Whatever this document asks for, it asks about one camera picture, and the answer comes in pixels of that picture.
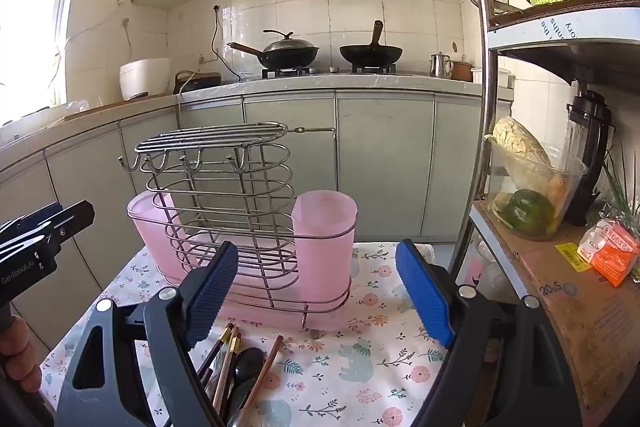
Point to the clear plastic container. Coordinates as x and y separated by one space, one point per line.
567 177

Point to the black countertop appliance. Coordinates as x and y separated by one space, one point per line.
200 82

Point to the steel wok lid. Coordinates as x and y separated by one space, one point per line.
290 44

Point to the orange snack packet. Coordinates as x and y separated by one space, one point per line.
607 252

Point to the steel kettle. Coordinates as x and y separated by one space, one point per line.
440 66

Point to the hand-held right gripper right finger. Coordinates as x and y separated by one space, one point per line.
425 292

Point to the light wooden chopstick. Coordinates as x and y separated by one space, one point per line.
265 369

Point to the green onion leaves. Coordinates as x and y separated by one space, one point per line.
625 192

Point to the wooden cutting board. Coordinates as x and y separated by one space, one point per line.
115 106

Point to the black plastic spoon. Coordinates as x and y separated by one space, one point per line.
250 364
242 399

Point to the pink plastic drip tray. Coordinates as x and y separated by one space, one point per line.
250 307

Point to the gas stove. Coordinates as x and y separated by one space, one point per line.
300 71

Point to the black wok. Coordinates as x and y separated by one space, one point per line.
372 54

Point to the metal shelf rack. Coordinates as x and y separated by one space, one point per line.
482 57

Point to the cardboard shelf liner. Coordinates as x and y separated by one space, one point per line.
575 332
575 12

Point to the floral printed tablecloth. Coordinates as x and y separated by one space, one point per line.
360 357

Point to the black blender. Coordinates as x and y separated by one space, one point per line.
592 147

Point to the white rice cooker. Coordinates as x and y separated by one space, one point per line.
145 79

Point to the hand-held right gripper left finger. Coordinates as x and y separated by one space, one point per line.
215 292

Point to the brown ceramic pot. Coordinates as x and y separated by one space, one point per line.
462 72

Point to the person's left hand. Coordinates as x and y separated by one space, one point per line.
22 347

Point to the orange vegetable piece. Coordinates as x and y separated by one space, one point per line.
557 192

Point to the white plastic box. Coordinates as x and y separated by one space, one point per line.
502 79

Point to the white plastic bag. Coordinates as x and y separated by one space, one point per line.
487 272

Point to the window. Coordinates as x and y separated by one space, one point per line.
30 17

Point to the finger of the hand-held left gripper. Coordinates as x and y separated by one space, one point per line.
72 217
27 274

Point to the pink plastic utensil cup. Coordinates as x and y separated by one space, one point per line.
325 252
150 227

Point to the napa cabbage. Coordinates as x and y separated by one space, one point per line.
522 144

